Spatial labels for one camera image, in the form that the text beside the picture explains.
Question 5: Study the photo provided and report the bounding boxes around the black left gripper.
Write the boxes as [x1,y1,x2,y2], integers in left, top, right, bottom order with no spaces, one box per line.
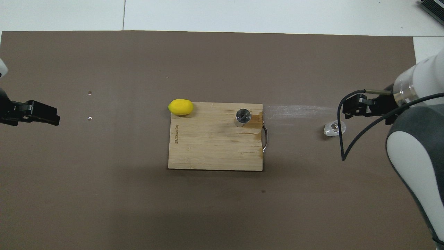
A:
[0,89,60,126]

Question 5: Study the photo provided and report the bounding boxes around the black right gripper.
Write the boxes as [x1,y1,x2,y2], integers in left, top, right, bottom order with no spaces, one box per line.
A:
[342,94,399,125]

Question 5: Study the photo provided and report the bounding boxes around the metal double jigger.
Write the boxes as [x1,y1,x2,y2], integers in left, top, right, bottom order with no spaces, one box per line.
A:
[234,108,252,128]

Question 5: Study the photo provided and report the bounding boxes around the grey ribbed metal object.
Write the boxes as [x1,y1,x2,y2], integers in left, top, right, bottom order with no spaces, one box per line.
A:
[418,0,444,25]

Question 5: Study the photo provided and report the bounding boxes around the brown table mat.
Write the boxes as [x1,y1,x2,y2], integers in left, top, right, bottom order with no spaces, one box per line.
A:
[0,31,437,250]

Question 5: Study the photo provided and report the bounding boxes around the yellow lemon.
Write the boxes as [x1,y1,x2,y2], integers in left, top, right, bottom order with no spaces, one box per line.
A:
[168,99,194,116]

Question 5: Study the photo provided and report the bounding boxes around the wooden cutting board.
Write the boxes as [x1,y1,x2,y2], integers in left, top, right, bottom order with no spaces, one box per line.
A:
[168,102,268,172]

